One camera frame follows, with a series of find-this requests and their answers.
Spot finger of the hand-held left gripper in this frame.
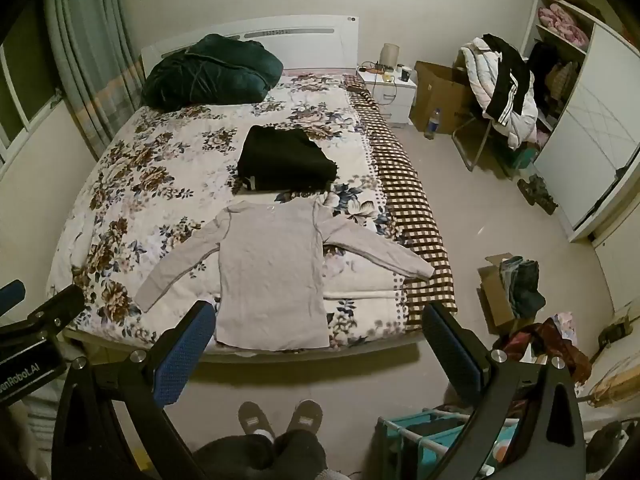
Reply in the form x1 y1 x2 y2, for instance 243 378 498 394
0 285 87 343
0 279 27 312

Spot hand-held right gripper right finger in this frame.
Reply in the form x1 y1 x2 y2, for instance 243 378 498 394
421 302 587 480

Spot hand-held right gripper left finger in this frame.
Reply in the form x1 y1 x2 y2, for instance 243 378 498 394
50 300 217 480

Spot grey long-sleeve shirt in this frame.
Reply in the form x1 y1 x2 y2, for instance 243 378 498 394
134 195 435 351

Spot pile of red-brown clothes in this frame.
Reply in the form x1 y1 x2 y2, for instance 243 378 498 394
492 312 593 386

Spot hanging dark clothes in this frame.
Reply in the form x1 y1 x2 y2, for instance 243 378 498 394
527 42 581 107

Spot small cardboard box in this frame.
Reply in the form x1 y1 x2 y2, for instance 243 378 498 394
477 254 532 336

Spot teal laundry rack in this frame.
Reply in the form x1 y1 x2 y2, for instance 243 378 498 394
376 407 521 480

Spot person's left slipper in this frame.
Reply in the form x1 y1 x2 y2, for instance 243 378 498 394
237 401 276 444

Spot person's slipper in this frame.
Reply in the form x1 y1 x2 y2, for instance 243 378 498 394
286 400 325 437
237 401 276 444

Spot folded jeans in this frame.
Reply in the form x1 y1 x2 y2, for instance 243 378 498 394
500 256 547 319

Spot person's dark trousers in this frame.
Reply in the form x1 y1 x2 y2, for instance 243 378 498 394
192 430 329 480

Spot person's right slipper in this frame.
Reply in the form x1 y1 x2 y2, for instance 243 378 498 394
286 400 325 437

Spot floral blanket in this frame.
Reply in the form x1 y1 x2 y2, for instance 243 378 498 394
45 72 401 357

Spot brown checkered blanket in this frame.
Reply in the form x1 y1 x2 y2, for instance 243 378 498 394
345 87 458 333

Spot light wooden object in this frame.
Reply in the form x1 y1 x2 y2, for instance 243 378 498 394
582 355 640 411

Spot camouflage shoes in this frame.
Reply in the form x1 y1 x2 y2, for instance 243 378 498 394
517 174 559 216

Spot window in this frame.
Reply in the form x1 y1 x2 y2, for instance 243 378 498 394
0 35 67 162

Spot metal folding chair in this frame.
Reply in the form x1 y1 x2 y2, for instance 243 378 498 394
452 109 502 173

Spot black folded garment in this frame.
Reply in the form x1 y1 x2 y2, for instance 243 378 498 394
236 125 339 195

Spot chair with piled jackets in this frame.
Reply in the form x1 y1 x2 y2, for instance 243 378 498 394
460 35 540 150

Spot grey-green curtain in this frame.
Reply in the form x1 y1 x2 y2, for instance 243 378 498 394
42 0 147 161

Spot white wardrobe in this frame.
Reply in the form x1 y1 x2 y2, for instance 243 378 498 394
519 0 640 243

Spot white nightstand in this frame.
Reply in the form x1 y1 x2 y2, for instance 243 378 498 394
356 65 417 128

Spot large cardboard box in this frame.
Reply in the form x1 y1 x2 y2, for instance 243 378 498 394
409 61 475 135

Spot black white-striped garment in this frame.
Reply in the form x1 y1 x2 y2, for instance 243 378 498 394
481 33 532 126

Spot white bed headboard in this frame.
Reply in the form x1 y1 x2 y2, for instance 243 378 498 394
140 14 360 81

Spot pink bedding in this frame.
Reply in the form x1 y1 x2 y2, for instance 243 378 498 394
536 3 591 47

